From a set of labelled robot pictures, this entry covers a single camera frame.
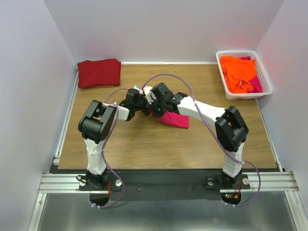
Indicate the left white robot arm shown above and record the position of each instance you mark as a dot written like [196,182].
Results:
[95,127]

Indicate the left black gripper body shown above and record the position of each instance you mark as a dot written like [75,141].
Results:
[143,105]

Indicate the orange t shirt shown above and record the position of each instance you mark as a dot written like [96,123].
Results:
[238,73]

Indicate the folded dark red t shirt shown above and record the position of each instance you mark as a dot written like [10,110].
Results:
[101,73]

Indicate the aluminium rail frame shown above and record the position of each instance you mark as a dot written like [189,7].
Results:
[271,204]

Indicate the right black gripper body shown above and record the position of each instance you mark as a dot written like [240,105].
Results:
[154,110]

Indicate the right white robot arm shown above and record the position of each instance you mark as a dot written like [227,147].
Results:
[225,124]

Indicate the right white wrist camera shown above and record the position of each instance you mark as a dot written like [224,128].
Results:
[148,94]

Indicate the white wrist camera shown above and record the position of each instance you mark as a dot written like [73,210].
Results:
[148,94]
[138,87]

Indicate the white plastic basket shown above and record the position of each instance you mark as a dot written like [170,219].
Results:
[262,76]

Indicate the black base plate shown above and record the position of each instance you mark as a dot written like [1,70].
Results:
[163,184]

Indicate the magenta t shirt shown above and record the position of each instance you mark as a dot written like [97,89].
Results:
[174,120]

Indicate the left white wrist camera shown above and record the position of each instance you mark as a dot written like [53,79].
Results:
[138,87]

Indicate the dark pink t shirt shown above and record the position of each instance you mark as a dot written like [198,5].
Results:
[257,88]

